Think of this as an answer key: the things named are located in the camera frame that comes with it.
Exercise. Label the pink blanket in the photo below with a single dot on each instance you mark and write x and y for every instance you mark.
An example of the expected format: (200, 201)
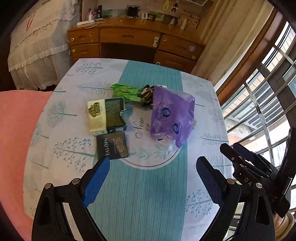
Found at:
(13, 150)

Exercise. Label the cream and green carton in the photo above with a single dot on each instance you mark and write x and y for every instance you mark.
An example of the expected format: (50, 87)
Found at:
(97, 118)

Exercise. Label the person's right forearm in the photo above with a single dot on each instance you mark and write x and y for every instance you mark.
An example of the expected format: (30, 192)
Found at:
(284, 229)

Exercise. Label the black picture frame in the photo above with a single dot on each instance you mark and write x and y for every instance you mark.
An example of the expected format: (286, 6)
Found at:
(133, 11)

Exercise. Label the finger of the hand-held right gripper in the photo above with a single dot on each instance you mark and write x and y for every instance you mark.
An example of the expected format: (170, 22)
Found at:
(240, 171)
(254, 160)

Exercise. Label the camouflage wrapper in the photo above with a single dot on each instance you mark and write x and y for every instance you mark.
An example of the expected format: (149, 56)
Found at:
(146, 95)

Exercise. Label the green white drawer lock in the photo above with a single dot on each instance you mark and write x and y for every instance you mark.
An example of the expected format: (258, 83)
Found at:
(155, 41)

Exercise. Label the brown cardboard box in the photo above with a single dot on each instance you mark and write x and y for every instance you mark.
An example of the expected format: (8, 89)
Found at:
(192, 22)

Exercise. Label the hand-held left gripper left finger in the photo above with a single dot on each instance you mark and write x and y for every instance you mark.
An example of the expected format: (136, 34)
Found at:
(97, 183)

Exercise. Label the white power strip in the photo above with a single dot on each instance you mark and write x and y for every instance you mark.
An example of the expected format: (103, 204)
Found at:
(84, 22)

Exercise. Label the white lace cover cloth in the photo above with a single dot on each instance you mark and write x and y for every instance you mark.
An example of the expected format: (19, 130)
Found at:
(41, 46)

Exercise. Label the wooden desk with drawers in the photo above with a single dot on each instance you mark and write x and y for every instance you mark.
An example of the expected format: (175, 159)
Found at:
(129, 30)

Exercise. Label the wooden window frame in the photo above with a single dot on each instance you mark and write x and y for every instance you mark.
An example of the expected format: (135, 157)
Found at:
(249, 60)

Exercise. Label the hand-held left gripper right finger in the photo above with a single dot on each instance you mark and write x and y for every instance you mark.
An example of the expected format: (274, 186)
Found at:
(209, 180)

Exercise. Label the beige curtain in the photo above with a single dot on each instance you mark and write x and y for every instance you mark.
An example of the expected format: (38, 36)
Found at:
(231, 34)

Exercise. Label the white small bottle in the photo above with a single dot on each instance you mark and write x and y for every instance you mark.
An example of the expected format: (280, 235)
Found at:
(183, 24)

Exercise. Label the black flat box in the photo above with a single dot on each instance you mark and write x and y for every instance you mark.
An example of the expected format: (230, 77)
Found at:
(113, 146)

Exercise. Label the dark hanging doll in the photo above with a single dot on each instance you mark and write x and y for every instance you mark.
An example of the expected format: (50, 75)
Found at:
(175, 7)

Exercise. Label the green paper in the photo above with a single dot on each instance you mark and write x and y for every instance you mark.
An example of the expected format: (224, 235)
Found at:
(124, 92)

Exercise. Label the purple plastic bag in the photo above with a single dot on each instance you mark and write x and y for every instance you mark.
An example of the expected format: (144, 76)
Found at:
(168, 111)

